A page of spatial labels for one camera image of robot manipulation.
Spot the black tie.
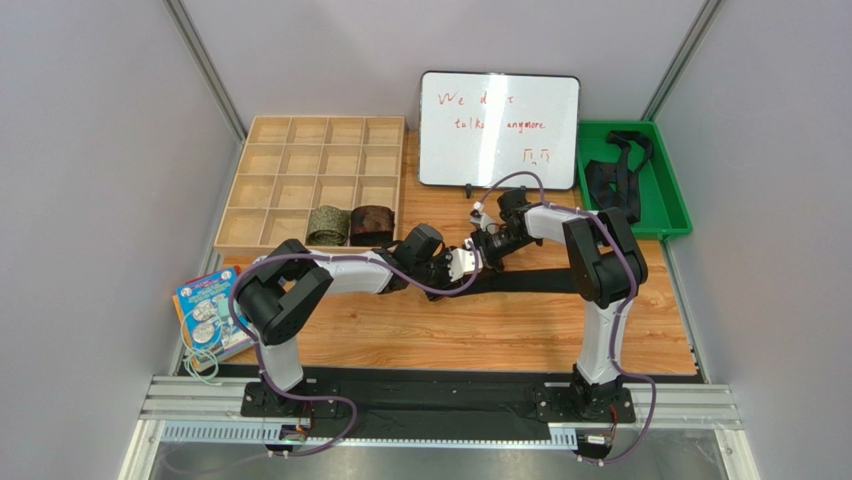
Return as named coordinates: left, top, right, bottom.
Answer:
left=459, top=268, right=579, bottom=296

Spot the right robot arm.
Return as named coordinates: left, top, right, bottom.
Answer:
left=466, top=189, right=648, bottom=420

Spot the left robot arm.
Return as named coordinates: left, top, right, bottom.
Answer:
left=227, top=224, right=485, bottom=404

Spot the brown red rolled tie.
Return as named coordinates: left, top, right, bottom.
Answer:
left=349, top=205, right=395, bottom=246

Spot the white whiteboard with red writing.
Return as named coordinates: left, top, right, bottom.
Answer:
left=418, top=71, right=581, bottom=190

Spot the green patterned rolled tie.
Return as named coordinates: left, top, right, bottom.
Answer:
left=305, top=205, right=350, bottom=246

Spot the dark striped tie in bin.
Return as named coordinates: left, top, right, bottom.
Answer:
left=584, top=130, right=656, bottom=224

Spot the wooden compartment organizer box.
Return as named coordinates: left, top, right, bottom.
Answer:
left=214, top=115, right=407, bottom=256

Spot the green plastic bin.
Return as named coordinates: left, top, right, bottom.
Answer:
left=577, top=121, right=693, bottom=240

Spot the blue children's book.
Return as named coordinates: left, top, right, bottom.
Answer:
left=174, top=266, right=258, bottom=357

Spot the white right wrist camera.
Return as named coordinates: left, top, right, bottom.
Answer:
left=470, top=201, right=499, bottom=234

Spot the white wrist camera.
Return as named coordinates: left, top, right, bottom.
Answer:
left=470, top=201, right=499, bottom=234
left=447, top=247, right=485, bottom=281

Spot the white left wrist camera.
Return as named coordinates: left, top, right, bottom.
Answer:
left=447, top=247, right=485, bottom=281

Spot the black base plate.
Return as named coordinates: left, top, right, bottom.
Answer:
left=240, top=367, right=697, bottom=441

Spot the aluminium frame rail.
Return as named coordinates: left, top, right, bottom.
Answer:
left=120, top=367, right=759, bottom=479

